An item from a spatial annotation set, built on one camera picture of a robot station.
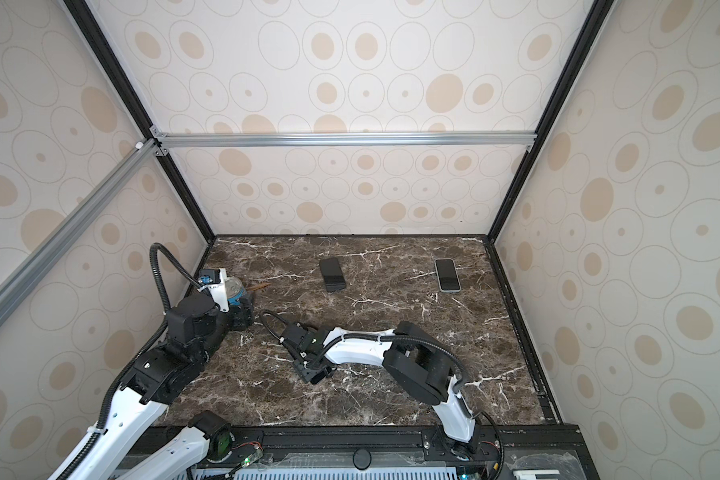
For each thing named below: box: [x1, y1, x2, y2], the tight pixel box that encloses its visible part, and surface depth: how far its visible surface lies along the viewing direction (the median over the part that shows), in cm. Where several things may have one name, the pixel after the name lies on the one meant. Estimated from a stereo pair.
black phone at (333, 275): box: [320, 257, 347, 292], surface depth 111 cm
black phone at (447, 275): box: [435, 259, 460, 291], surface depth 111 cm
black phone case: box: [319, 257, 346, 293], surface depth 111 cm
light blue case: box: [434, 258, 462, 293], surface depth 109 cm
